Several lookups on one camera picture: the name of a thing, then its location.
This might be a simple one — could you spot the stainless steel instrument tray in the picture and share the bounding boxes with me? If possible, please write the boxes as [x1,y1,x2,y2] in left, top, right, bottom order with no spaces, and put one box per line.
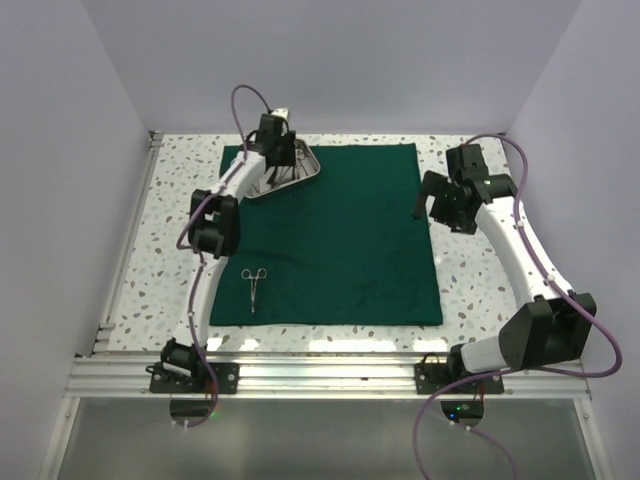
[246,139,321,200]

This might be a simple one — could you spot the dark green surgical cloth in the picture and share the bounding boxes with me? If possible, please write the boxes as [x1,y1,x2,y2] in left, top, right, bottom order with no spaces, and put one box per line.
[210,144,443,327]

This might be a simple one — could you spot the small steel hemostat clamp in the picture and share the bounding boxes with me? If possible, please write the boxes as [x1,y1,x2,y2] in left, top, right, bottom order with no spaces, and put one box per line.
[241,268,268,314]

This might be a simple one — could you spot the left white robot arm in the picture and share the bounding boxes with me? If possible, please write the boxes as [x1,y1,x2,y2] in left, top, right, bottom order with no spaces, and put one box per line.
[161,108,296,393]

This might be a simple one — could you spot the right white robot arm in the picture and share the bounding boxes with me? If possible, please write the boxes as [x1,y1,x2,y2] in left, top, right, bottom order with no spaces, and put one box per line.
[413,144,596,393]

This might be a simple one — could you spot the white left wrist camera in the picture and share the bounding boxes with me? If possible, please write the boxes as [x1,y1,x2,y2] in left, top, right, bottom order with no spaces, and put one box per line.
[271,108,290,122]

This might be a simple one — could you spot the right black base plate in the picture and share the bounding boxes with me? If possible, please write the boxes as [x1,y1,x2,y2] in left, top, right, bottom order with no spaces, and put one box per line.
[413,352,505,396]

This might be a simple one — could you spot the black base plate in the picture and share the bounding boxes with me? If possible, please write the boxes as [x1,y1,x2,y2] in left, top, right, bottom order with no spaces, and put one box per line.
[413,352,505,396]
[145,362,240,395]

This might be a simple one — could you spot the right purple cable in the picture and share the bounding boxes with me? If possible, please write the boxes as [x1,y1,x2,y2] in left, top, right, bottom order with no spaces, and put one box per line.
[412,133,624,480]

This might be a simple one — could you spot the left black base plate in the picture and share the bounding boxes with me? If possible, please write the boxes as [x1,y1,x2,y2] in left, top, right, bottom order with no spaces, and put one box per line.
[145,362,240,395]

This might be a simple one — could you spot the aluminium rail frame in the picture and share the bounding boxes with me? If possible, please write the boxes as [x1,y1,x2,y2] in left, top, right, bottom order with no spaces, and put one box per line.
[41,133,612,479]

